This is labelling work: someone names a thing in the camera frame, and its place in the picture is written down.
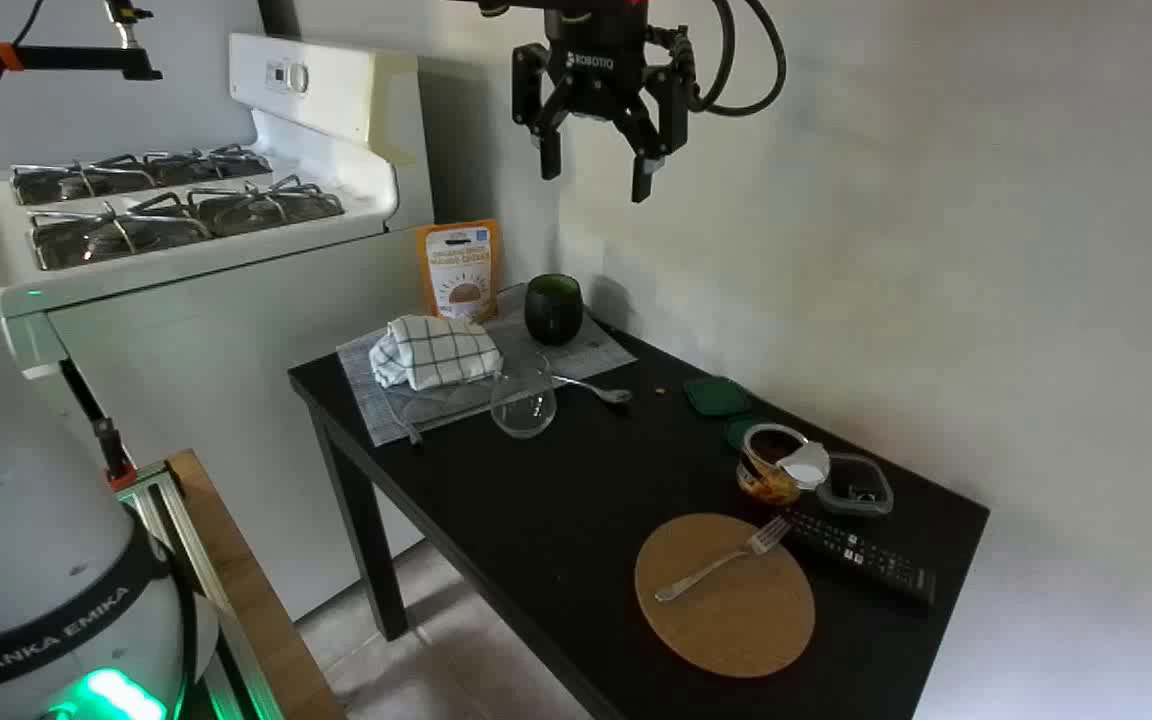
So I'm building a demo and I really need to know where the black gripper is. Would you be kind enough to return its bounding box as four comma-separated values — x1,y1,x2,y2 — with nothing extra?
512,0,695,203

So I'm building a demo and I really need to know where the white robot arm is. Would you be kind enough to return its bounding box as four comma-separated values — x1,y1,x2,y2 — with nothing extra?
0,35,429,720

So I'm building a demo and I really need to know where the silver spoon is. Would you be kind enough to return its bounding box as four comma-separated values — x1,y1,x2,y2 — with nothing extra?
553,375,632,409

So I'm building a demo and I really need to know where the clear plastic bowl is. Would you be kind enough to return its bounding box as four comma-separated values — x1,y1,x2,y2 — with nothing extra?
815,450,895,515

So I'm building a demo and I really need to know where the dark green mug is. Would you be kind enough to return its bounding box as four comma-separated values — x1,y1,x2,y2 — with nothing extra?
522,273,585,344

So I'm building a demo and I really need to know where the orange snack pouch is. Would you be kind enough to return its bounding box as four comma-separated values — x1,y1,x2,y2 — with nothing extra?
416,221,501,320

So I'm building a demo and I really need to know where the checkered white dish towel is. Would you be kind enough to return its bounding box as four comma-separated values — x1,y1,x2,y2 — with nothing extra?
369,315,505,391

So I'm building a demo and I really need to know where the dark green sponge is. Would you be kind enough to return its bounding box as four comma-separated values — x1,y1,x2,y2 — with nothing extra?
685,375,751,418

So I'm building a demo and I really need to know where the clear glass cup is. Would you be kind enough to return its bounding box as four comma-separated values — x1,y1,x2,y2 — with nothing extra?
490,375,554,439

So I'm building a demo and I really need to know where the clear glass tray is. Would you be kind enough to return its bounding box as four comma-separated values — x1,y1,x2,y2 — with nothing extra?
384,369,554,439

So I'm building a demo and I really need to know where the green round lid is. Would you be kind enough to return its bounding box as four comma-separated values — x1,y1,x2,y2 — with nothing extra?
725,414,760,450

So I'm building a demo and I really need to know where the grey woven placemat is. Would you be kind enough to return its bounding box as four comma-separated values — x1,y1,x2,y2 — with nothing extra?
337,286,632,448

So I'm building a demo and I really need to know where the black side table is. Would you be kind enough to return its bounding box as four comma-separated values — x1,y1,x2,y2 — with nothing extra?
292,344,988,720

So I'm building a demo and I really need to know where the white gas stove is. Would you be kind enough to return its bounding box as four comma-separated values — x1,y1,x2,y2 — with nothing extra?
0,35,433,614

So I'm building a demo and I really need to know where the round cork mat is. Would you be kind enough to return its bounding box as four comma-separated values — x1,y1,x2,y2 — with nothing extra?
632,512,815,681

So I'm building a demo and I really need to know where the black remote control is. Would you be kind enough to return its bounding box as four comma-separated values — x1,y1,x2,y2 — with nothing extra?
787,512,938,606

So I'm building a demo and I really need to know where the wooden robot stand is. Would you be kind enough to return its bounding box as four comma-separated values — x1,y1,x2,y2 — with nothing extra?
119,450,343,720

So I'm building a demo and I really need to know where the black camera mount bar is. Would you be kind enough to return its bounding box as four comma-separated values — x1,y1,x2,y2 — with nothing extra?
0,0,159,81

